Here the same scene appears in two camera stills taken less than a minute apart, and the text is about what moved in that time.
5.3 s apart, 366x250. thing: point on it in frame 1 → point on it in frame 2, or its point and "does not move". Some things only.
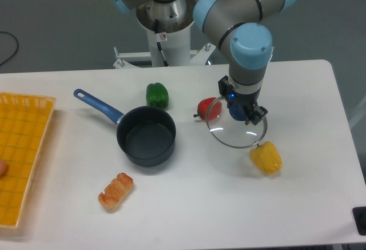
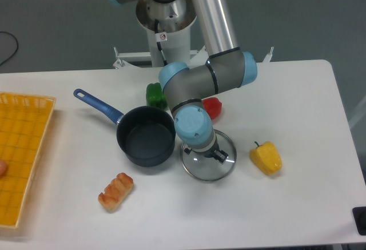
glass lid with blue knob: (230, 132) → (208, 169)
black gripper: (247, 100) → (210, 152)
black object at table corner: (359, 214) does not move
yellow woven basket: (24, 120) does not move
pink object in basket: (3, 168) does not move
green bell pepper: (157, 95) does not move
